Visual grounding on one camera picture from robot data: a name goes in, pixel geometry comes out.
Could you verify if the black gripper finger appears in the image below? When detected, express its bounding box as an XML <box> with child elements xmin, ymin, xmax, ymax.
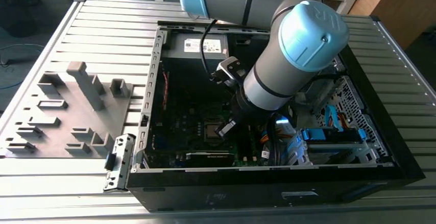
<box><xmin>216</xmin><ymin>120</ymin><xmax>238</xmax><ymax>141</ymax></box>

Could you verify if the silver CPU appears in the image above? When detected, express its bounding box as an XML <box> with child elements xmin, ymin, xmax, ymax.
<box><xmin>207</xmin><ymin>125</ymin><xmax>223</xmax><ymax>139</ymax></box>

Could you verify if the black RAM slot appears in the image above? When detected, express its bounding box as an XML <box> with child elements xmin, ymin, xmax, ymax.
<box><xmin>238</xmin><ymin>132</ymin><xmax>246</xmax><ymax>162</ymax></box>
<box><xmin>242</xmin><ymin>132</ymin><xmax>250</xmax><ymax>162</ymax></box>
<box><xmin>246</xmin><ymin>132</ymin><xmax>255</xmax><ymax>162</ymax></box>

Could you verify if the green motherboard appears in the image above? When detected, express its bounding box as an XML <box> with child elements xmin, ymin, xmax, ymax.
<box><xmin>148</xmin><ymin>82</ymin><xmax>267</xmax><ymax>169</ymax></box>

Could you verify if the black graphics card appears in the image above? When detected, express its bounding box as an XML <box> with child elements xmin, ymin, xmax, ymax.
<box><xmin>186</xmin><ymin>152</ymin><xmax>236</xmax><ymax>168</ymax></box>

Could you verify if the black PC case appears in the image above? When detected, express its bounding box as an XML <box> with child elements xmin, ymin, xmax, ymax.
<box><xmin>126</xmin><ymin>19</ymin><xmax>427</xmax><ymax>212</ymax></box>

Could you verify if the hard disk in blue carrier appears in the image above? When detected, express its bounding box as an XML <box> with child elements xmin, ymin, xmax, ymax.
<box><xmin>300</xmin><ymin>128</ymin><xmax>367</xmax><ymax>143</ymax></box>

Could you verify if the grey metal disk bay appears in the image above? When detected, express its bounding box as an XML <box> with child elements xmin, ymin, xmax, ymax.
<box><xmin>284</xmin><ymin>129</ymin><xmax>392</xmax><ymax>167</ymax></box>

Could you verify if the grey power supply unit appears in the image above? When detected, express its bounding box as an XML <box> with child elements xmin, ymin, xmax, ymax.
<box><xmin>163</xmin><ymin>33</ymin><xmax>230</xmax><ymax>82</ymax></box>

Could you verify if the grey parts rack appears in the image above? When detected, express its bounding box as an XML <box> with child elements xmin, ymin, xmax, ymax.
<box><xmin>0</xmin><ymin>60</ymin><xmax>146</xmax><ymax>160</ymax></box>

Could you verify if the wooden cabinet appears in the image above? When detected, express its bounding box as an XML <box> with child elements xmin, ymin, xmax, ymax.
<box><xmin>350</xmin><ymin>0</ymin><xmax>436</xmax><ymax>51</ymax></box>

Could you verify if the black waste bin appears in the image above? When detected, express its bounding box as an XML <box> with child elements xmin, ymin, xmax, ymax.
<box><xmin>0</xmin><ymin>0</ymin><xmax>39</xmax><ymax>39</ymax></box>

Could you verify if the orange yellow wire bundle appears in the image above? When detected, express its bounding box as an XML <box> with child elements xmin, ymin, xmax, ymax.
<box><xmin>260</xmin><ymin>129</ymin><xmax>298</xmax><ymax>147</ymax></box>

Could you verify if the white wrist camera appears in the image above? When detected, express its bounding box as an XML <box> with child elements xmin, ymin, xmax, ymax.
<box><xmin>272</xmin><ymin>114</ymin><xmax>298</xmax><ymax>139</ymax></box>

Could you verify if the grey box wrist camera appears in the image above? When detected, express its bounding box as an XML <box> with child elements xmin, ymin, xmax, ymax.
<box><xmin>208</xmin><ymin>56</ymin><xmax>247</xmax><ymax>88</ymax></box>

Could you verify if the light blue data wire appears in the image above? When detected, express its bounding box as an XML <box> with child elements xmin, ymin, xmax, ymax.
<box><xmin>327</xmin><ymin>105</ymin><xmax>346</xmax><ymax>133</ymax></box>

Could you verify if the black camera cable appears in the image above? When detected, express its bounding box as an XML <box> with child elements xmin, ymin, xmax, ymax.
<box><xmin>200</xmin><ymin>19</ymin><xmax>220</xmax><ymax>82</ymax></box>

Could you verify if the orange yellow disk wire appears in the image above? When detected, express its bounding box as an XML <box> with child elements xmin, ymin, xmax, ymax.
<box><xmin>336</xmin><ymin>114</ymin><xmax>355</xmax><ymax>132</ymax></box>

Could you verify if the grey hinged slot bracket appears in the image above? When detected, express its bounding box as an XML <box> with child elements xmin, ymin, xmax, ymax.
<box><xmin>103</xmin><ymin>133</ymin><xmax>138</xmax><ymax>193</ymax></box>

